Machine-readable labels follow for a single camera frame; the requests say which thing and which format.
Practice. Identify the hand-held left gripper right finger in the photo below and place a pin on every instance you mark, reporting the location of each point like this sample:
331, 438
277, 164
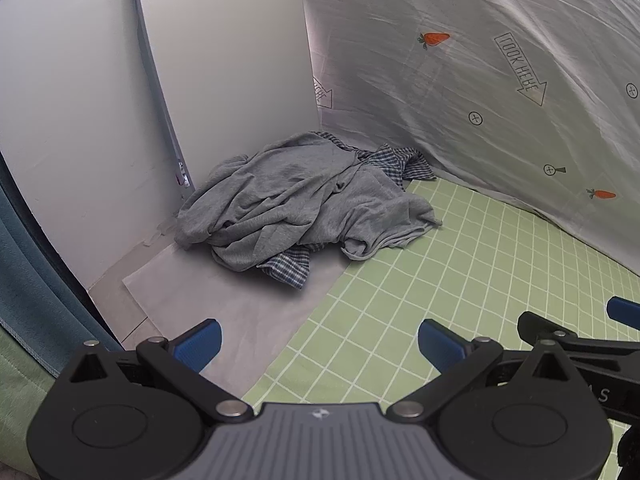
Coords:
440, 345

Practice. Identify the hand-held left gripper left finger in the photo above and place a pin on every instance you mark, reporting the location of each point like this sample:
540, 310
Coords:
200, 344

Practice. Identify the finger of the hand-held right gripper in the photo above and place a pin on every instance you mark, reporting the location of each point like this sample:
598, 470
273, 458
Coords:
622, 309
545, 327

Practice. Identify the grey shirt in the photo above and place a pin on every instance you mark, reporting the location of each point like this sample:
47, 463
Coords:
300, 195

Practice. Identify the grey cloth mat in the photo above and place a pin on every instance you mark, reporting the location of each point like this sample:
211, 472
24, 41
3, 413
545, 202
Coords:
250, 310

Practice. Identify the small door latch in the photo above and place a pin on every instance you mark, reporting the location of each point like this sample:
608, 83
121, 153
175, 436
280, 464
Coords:
182, 175

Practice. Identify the teal curtain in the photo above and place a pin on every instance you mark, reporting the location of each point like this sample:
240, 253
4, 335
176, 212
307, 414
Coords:
30, 285

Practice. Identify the blue plaid shirt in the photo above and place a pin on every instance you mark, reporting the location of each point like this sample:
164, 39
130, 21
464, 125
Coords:
395, 162

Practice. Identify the pale green cloth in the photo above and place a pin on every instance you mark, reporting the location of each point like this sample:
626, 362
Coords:
20, 410

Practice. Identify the grey carrot printed sheet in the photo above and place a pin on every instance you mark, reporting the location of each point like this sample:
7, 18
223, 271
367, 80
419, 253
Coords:
450, 110

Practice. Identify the white board panel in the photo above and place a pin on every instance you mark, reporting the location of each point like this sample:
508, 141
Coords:
225, 60

